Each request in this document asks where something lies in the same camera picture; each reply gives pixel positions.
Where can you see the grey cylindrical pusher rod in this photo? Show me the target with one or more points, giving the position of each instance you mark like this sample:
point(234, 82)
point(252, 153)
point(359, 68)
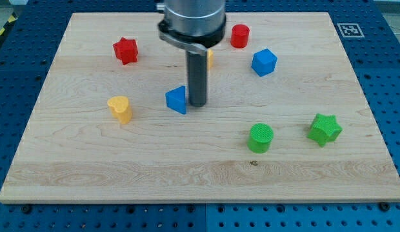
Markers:
point(197, 78)

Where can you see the blue cube block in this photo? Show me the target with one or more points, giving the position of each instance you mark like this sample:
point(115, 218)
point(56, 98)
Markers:
point(264, 62)

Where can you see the yellow block behind rod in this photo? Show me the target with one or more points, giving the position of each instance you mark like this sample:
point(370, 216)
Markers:
point(210, 59)

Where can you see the blue triangle block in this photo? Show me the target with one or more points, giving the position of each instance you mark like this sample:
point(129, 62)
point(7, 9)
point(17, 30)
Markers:
point(176, 99)

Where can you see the red cylinder block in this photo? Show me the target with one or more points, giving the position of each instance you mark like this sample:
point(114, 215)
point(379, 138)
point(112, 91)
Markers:
point(239, 36)

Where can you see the red star block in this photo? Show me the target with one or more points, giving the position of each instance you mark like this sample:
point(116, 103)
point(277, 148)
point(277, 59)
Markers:
point(126, 50)

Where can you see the yellow heart block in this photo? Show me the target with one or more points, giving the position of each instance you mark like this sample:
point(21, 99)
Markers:
point(120, 108)

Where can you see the green cylinder block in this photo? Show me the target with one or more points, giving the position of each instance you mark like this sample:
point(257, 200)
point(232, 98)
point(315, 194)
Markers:
point(260, 138)

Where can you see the wooden board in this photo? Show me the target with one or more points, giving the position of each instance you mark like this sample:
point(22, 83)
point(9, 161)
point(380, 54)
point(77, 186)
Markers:
point(73, 151)

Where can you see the green star block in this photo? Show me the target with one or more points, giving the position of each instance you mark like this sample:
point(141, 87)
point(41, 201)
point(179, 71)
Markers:
point(324, 129)

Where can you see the white fiducial marker tag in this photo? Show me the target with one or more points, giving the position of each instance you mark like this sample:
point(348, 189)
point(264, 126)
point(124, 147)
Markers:
point(350, 30)

